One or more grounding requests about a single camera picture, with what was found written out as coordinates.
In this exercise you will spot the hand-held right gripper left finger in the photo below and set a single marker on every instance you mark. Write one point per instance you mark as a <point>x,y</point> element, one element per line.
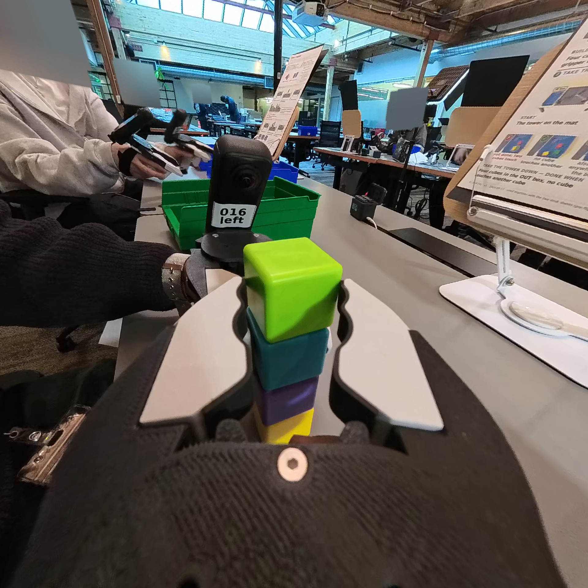
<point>202,358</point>

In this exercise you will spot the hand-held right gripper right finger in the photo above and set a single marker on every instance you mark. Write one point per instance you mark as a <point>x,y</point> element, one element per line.
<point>381,363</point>

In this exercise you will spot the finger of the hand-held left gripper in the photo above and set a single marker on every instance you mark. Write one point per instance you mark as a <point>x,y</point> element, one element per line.
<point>218,279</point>

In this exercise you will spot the green plastic bin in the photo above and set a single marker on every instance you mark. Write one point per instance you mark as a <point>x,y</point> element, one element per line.
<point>285,206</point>

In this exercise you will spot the lime green magnetic cube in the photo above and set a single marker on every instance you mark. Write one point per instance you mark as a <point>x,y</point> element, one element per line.
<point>294,289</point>

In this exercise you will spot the teal magnetic cube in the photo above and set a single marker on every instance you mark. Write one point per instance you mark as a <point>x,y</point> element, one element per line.
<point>289,358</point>

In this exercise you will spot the purple magnetic cube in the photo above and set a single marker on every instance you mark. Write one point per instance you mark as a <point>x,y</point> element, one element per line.
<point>285,399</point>

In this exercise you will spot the yellow magnetic cube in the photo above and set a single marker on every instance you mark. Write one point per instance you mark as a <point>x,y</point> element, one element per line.
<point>287,429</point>

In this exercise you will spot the metal mesh wristwatch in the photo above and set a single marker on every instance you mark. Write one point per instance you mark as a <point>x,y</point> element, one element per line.
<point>173,280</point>

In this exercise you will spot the blue plastic bin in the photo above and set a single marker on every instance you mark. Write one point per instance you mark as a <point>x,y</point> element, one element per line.
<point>285,172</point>

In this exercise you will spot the printed instruction board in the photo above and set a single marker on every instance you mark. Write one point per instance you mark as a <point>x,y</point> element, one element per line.
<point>542,138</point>
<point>287,105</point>

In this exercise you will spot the wooden background desk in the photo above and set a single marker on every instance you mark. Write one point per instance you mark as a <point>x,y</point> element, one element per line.
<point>344,152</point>

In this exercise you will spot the white tablet stand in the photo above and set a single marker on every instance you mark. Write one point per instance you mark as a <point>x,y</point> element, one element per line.
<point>477,294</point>

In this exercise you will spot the cardboard board on stand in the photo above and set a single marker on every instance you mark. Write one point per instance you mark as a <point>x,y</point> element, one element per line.
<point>351,124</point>
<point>468,126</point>

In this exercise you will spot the black ceiling pole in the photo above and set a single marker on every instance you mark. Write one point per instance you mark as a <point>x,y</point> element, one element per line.
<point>278,41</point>

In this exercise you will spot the small black monitor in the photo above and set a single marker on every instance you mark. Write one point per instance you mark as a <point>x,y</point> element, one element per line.
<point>348,94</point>

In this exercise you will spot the small black charger box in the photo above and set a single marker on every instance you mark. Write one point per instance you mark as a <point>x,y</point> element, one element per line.
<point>363,207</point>

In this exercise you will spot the white ceiling projector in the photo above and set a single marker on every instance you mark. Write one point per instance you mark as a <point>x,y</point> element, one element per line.
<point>310,13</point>

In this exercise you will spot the large black monitor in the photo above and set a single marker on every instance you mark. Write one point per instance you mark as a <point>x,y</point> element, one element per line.
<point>496,80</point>

